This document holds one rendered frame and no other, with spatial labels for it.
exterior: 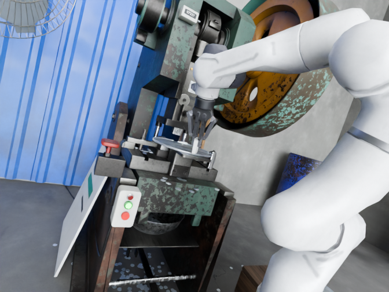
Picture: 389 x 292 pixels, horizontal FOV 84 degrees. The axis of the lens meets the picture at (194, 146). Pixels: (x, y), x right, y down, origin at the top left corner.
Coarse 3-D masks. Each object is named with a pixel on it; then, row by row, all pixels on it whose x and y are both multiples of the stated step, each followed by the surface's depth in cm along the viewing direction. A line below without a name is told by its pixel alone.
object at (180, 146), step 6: (156, 138) 104; (162, 138) 111; (162, 144) 90; (168, 144) 97; (174, 144) 99; (180, 144) 105; (186, 144) 117; (180, 150) 88; (186, 150) 96; (198, 150) 108; (204, 150) 112; (204, 156) 93; (210, 156) 97
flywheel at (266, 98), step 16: (272, 0) 119; (288, 0) 108; (304, 0) 99; (256, 16) 129; (272, 16) 122; (288, 16) 111; (304, 16) 97; (256, 32) 131; (272, 32) 119; (256, 80) 122; (272, 80) 111; (288, 80) 98; (240, 96) 132; (256, 96) 119; (272, 96) 104; (224, 112) 138; (240, 112) 126; (256, 112) 112
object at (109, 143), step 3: (102, 138) 79; (105, 138) 80; (102, 141) 75; (105, 141) 75; (108, 141) 76; (111, 141) 78; (114, 141) 79; (117, 141) 81; (102, 144) 75; (105, 144) 75; (108, 144) 75; (111, 144) 76; (114, 144) 76; (117, 144) 77; (108, 147) 78; (111, 147) 79; (114, 147) 76; (117, 147) 77; (108, 150) 78; (108, 153) 78
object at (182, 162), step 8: (176, 152) 90; (176, 160) 97; (184, 160) 99; (192, 160) 101; (200, 160) 88; (208, 160) 90; (176, 168) 98; (184, 168) 100; (176, 176) 99; (184, 176) 101
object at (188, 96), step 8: (192, 64) 100; (192, 72) 101; (192, 80) 102; (184, 88) 101; (184, 96) 100; (192, 96) 103; (168, 104) 110; (176, 104) 101; (184, 104) 100; (192, 104) 104; (168, 112) 107; (176, 112) 102; (184, 112) 99; (176, 120) 103; (184, 120) 101
